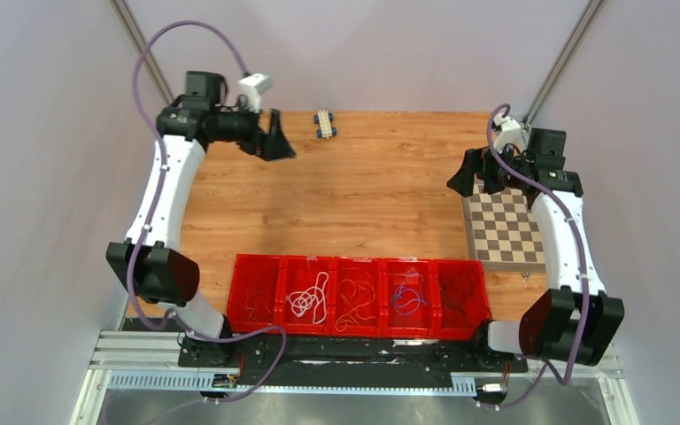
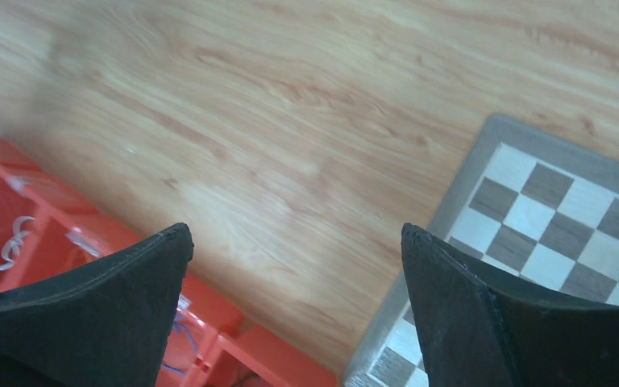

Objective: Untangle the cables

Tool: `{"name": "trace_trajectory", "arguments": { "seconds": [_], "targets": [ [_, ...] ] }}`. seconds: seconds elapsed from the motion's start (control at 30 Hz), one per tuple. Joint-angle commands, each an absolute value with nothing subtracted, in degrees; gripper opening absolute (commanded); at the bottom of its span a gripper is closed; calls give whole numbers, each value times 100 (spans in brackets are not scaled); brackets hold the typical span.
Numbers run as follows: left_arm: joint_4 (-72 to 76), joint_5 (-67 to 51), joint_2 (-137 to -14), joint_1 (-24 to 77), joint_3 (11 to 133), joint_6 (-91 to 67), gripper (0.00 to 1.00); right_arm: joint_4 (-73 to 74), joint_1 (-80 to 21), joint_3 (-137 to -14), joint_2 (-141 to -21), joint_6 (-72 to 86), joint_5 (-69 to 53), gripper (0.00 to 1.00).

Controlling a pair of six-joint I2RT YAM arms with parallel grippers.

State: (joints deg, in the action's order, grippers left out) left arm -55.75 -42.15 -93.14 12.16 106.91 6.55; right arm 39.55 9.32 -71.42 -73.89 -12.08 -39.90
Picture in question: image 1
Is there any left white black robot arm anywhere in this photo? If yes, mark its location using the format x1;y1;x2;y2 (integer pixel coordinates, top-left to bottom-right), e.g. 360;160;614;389
106;71;296;367

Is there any white slotted cable duct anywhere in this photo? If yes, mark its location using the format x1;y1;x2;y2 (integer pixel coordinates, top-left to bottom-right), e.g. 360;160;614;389
107;373;477;395

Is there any white cable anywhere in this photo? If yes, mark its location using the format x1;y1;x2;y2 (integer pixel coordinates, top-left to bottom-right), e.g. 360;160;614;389
287;270;332;326

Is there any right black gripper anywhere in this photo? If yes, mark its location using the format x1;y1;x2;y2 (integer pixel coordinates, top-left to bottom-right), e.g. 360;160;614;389
445;140;530;197

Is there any red bin middle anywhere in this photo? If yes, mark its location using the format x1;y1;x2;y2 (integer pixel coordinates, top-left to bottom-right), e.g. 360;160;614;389
329;258;385;338

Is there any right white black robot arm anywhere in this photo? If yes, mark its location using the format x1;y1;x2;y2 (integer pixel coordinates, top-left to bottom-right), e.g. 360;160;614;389
447;124;625;370

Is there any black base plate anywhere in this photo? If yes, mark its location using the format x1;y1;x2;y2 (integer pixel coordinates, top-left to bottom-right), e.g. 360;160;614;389
178;334;528;389

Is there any thin black cable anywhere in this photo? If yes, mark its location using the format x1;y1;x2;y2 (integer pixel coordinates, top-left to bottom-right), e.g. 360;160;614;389
440;274;482;321

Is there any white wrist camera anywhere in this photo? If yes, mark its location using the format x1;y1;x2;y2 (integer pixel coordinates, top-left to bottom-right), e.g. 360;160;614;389
238;73;274;113
492;112;529;153

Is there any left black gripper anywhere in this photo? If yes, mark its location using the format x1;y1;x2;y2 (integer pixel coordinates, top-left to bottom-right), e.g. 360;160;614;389
210;99;296;161

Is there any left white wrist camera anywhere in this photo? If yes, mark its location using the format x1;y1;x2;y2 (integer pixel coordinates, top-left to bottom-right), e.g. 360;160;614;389
238;73;274;113

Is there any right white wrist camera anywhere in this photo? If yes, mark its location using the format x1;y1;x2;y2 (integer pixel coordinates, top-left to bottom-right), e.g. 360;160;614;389
492;112;529;153

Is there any blue cable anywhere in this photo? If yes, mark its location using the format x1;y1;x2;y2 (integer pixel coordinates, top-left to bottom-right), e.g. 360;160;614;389
391;270;429;318

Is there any white blue toy car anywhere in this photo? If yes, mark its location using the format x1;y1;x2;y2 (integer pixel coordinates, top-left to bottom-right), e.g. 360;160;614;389
313;110;337;139

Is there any thin pink cable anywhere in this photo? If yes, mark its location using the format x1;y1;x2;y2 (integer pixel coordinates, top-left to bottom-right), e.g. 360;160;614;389
243;270;276;321

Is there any wooden chessboard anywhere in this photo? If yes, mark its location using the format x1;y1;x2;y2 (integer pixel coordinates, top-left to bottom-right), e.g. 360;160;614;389
461;180;545;273

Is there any red bin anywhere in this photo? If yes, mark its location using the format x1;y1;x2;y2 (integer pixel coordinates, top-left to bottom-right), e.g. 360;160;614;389
278;256;335;336
329;258;385;338
226;254;286;334
382;259;440;338
433;259;491;341

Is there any red bin rightmost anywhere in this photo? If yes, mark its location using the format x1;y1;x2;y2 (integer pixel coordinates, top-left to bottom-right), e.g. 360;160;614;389
433;259;491;341

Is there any orange cable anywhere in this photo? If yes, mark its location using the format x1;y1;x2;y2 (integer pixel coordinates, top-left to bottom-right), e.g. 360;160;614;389
335;276;381;335

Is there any left purple robot hose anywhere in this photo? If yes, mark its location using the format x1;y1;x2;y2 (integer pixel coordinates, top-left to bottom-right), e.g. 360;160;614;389
126;20;289;425

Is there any aluminium frame rail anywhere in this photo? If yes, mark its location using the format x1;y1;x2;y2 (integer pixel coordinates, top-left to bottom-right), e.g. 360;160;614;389
89;331;624;379

